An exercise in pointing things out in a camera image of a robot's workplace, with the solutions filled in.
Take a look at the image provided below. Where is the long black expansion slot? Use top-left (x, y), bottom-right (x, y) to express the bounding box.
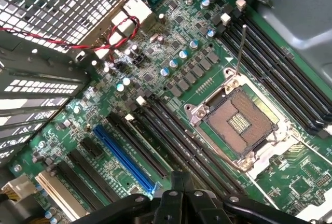
top-left (55, 160), bottom-right (106, 211)
top-left (67, 148), bottom-right (122, 203)
top-left (105, 111), bottom-right (169, 180)

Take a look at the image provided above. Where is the short black expansion slot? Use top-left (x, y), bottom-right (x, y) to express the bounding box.
top-left (79, 137), bottom-right (104, 158)

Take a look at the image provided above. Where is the grey metal PC case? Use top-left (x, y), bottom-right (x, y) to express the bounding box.
top-left (0, 0), bottom-right (332, 224)

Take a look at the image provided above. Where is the black RAM slot white latch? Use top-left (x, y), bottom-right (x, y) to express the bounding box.
top-left (235, 0), bottom-right (332, 110)
top-left (135, 95), bottom-right (236, 196)
top-left (219, 12), bottom-right (332, 139)

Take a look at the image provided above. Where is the CPU socket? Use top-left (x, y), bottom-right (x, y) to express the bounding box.
top-left (183, 67), bottom-right (293, 173)

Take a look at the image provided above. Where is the metal socket cover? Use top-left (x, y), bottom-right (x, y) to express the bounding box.
top-left (245, 135), bottom-right (309, 181)

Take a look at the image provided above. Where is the red black twisted wire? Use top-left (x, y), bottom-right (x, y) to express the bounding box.
top-left (0, 15), bottom-right (141, 63)

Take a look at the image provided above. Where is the green Dell motherboard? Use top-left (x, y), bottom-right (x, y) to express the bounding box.
top-left (7, 0), bottom-right (332, 224)

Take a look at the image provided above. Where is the blue expansion slot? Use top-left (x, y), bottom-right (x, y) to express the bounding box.
top-left (92, 124), bottom-right (161, 198)

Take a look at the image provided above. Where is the white PCI expansion slot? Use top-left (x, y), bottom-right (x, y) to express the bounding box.
top-left (34, 171), bottom-right (90, 221)

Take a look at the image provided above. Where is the thin metal locking lever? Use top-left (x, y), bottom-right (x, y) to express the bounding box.
top-left (235, 24), bottom-right (247, 77)

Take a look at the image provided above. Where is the yellow black power cable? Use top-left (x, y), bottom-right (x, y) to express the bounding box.
top-left (0, 175), bottom-right (38, 205)

